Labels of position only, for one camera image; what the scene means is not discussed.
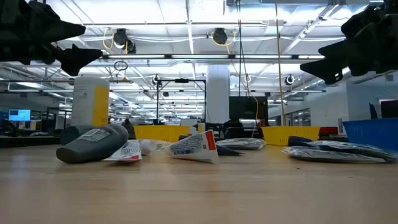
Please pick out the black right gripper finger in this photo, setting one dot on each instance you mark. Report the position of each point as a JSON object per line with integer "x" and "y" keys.
{"x": 354, "y": 43}
{"x": 329, "y": 70}

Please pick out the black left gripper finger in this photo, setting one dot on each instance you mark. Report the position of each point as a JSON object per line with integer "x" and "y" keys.
{"x": 65, "y": 31}
{"x": 77, "y": 59}

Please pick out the grey deodorant bottle with label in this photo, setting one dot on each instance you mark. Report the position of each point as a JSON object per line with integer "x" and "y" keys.
{"x": 90, "y": 144}

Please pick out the white red toothpaste tube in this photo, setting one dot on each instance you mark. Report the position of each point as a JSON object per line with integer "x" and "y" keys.
{"x": 194, "y": 147}
{"x": 127, "y": 152}

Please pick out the white and yellow bottle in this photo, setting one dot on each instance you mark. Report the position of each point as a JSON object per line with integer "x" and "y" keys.
{"x": 88, "y": 102}

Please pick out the red box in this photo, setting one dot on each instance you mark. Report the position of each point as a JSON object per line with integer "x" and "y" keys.
{"x": 328, "y": 130}

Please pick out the dark computer monitor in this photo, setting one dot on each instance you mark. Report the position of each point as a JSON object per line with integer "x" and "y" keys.
{"x": 389, "y": 109}

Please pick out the yellow slotted plastic basket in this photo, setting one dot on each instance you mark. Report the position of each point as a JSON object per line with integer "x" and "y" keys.
{"x": 160, "y": 133}
{"x": 289, "y": 135}

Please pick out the blue slotted plastic basket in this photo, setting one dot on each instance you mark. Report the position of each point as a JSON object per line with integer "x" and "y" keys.
{"x": 373, "y": 133}

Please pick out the blue lit computer monitor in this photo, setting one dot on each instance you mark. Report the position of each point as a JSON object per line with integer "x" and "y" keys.
{"x": 19, "y": 115}

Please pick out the person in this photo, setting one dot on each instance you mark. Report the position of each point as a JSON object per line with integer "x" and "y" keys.
{"x": 127, "y": 126}
{"x": 233, "y": 127}

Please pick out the white building pillar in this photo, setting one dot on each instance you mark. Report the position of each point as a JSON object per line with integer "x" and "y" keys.
{"x": 217, "y": 93}

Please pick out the long ceiling light strip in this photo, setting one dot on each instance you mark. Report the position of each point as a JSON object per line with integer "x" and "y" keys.
{"x": 199, "y": 57}

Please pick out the small white yellow container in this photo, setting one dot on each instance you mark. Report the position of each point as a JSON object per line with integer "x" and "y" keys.
{"x": 201, "y": 128}

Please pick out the black metal frame rig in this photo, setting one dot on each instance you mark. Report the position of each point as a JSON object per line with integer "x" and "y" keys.
{"x": 157, "y": 102}

